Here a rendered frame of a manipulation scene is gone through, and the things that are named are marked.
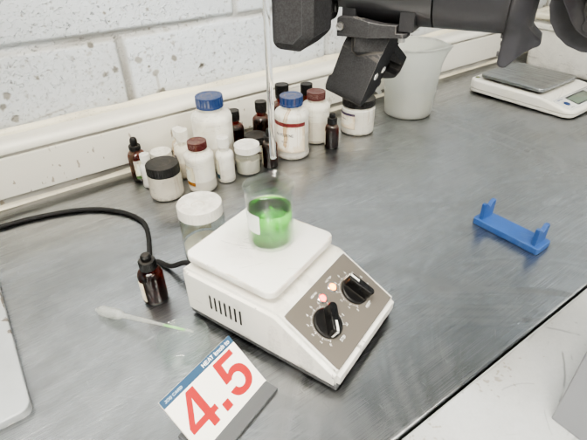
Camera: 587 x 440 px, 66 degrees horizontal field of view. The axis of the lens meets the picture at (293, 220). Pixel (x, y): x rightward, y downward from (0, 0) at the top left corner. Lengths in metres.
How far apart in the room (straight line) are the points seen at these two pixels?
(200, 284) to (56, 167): 0.42
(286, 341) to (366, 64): 0.27
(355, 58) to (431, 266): 0.35
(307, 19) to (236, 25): 0.66
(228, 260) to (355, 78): 0.23
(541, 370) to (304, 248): 0.27
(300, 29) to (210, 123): 0.52
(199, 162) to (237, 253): 0.29
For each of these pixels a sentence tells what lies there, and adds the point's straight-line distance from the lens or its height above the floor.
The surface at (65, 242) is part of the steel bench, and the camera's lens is 0.73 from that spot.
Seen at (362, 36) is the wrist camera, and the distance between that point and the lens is 0.34.
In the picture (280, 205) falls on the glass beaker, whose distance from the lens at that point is 0.45.
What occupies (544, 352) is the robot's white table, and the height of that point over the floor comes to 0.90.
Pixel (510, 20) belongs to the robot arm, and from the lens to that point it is 0.33.
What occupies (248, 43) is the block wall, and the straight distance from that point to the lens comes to 0.96.
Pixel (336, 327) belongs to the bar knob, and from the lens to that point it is 0.45.
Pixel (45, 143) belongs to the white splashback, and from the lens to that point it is 0.83.
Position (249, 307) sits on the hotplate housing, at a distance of 0.46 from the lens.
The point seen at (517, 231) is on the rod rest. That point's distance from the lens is 0.71.
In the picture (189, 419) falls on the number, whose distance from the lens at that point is 0.45.
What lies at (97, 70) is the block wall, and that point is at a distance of 0.86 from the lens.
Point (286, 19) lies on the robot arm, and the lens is 0.29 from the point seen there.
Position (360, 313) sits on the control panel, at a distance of 0.49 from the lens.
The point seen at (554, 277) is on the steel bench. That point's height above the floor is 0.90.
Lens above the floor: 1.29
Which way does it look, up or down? 35 degrees down
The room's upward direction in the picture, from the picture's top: 1 degrees counter-clockwise
